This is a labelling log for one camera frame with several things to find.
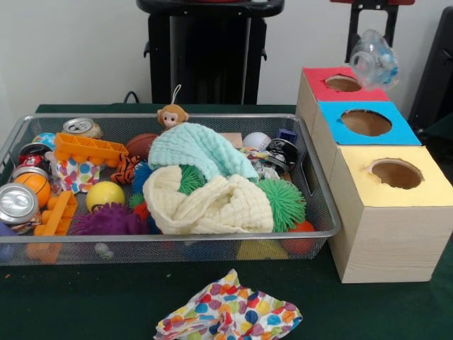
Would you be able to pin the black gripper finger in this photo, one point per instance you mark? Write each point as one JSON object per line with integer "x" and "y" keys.
{"x": 354, "y": 32}
{"x": 390, "y": 21}

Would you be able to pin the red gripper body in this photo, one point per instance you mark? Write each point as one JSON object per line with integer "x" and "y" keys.
{"x": 382, "y": 2}

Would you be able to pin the clear plastic water bottle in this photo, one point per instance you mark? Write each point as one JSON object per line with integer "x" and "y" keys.
{"x": 376, "y": 60}

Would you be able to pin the mint green cloth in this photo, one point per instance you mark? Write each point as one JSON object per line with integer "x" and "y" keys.
{"x": 195, "y": 145}

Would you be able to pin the cream cloth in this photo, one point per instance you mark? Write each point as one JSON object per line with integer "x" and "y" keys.
{"x": 212, "y": 209}

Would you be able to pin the orange plastic toy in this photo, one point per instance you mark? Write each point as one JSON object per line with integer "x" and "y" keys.
{"x": 88, "y": 147}

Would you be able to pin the polka dot cloth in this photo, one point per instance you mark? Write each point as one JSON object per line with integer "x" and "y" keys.
{"x": 233, "y": 312}

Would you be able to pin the wooden box with three holes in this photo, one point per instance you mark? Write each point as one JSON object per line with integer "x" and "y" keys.
{"x": 382, "y": 241}

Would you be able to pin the black upright panel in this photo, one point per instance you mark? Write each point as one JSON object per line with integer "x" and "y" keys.
{"x": 440, "y": 71}

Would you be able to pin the side table with green cloth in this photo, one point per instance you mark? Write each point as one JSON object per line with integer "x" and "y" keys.
{"x": 442, "y": 131}

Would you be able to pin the green spiky ball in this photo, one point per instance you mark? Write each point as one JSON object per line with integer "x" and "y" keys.
{"x": 287, "y": 202}

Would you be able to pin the brown monkey plush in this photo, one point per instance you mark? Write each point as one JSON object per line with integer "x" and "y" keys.
{"x": 172, "y": 115}

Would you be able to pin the silver soda can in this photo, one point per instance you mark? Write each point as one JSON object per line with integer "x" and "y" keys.
{"x": 81, "y": 127}

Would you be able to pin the yellow ball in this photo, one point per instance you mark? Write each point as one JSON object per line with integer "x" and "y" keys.
{"x": 105, "y": 196}

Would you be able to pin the purple spiky ball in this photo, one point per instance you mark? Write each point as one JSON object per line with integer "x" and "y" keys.
{"x": 110, "y": 221}

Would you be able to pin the small orange basketball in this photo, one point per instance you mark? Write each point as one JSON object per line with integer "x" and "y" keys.
{"x": 34, "y": 189}

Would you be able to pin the silver tin can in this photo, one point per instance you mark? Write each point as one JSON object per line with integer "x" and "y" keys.
{"x": 15, "y": 205}

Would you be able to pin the dark green tablecloth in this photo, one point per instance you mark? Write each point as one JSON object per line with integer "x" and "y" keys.
{"x": 71, "y": 304}

